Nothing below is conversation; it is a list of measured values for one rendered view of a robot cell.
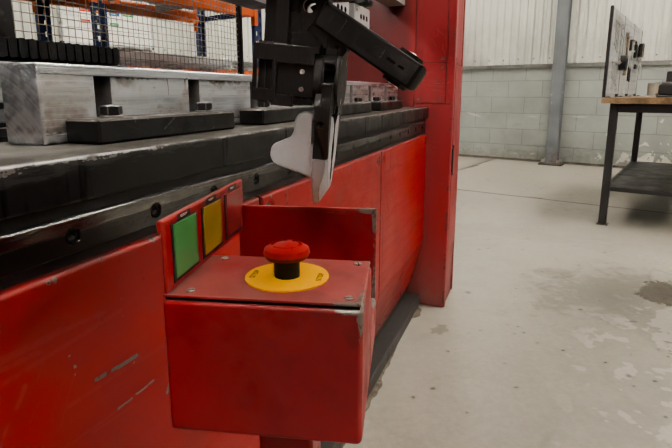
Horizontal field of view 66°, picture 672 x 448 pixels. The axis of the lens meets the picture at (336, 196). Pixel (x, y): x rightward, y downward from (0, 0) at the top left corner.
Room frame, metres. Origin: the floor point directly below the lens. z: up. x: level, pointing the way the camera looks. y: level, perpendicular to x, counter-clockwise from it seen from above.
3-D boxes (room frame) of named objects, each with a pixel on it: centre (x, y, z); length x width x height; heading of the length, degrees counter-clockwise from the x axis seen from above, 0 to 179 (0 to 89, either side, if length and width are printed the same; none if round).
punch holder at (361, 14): (1.69, -0.04, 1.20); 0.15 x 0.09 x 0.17; 159
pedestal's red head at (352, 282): (0.47, 0.05, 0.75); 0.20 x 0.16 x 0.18; 173
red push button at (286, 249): (0.42, 0.04, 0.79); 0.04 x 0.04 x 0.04
